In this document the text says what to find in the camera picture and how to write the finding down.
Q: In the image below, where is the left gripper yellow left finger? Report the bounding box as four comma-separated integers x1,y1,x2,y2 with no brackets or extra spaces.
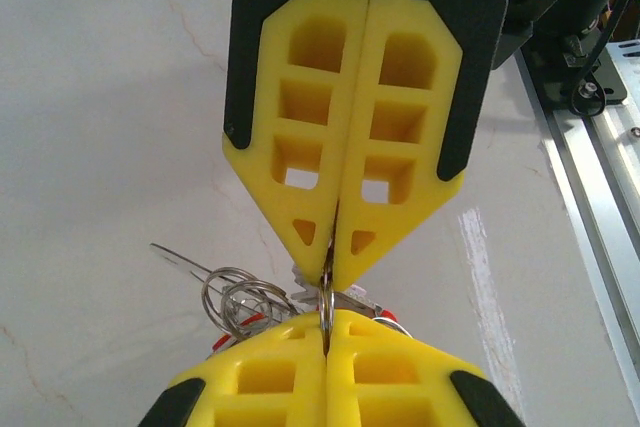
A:
137,313,329,427

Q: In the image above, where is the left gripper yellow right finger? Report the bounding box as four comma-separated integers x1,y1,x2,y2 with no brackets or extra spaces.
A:
324,309,526,427

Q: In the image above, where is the small metal split ring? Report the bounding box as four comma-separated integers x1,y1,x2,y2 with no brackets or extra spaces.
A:
201,266,264,336
221,279,302,342

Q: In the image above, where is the large metal keyring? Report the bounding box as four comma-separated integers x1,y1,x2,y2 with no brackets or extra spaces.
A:
317,241,337,348

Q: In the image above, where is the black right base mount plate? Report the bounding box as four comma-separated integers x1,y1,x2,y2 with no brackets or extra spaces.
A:
559,71,630,118

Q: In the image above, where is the aluminium front rail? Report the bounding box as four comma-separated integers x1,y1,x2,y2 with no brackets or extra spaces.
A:
514,39,640,427

